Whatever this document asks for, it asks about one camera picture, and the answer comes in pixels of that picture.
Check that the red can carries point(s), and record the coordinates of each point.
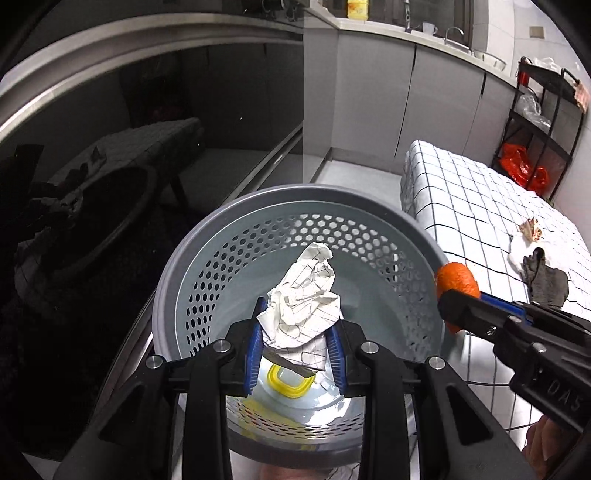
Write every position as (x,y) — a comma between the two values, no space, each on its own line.
(522,78)

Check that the black glass oven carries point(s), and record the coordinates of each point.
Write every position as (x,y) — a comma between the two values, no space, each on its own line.
(138,115)

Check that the red checked cloth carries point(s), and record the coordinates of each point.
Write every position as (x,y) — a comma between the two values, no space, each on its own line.
(581,94)

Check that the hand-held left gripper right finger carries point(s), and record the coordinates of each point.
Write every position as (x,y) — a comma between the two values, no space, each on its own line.
(334,360)

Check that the white checked paper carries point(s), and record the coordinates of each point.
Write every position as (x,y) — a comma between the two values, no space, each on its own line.
(300,300)

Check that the checked white tablecloth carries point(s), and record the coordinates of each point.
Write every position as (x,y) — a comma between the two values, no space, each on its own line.
(461,194)

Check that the clear crumpled plastic bag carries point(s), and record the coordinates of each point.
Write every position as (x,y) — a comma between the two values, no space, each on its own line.
(526,106)

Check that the grey perforated trash bin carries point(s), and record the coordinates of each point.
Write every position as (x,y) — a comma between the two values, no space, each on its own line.
(221,258)

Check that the grey cloth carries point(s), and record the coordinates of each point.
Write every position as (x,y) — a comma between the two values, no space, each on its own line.
(547,281)

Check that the yellow detergent bottle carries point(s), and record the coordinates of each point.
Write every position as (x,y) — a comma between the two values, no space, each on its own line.
(358,9)

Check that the chrome faucet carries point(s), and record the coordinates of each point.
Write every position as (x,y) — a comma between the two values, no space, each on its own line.
(455,30)

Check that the chrome sprayer tap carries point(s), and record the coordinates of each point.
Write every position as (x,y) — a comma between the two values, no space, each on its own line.
(407,14)

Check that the white plastic bag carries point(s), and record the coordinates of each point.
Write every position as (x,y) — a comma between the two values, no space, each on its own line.
(549,63)

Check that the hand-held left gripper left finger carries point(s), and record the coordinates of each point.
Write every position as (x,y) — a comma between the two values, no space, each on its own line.
(251,350)

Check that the grey kitchen cabinets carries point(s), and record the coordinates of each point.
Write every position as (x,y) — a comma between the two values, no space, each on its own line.
(369,92)

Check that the red plastic bag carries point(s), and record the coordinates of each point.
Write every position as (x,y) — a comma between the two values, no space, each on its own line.
(517,161)

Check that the white cup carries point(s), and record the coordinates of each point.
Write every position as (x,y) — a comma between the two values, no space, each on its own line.
(428,28)

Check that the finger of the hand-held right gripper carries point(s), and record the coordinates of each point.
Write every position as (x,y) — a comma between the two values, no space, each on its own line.
(471,314)
(512,307)

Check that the wall socket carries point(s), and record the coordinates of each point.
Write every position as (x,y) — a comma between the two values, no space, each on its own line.
(537,31)

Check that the person's right hand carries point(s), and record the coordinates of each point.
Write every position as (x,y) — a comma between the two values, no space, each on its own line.
(549,447)

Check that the black metal rack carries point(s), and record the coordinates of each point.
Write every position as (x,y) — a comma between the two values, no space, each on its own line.
(549,81)

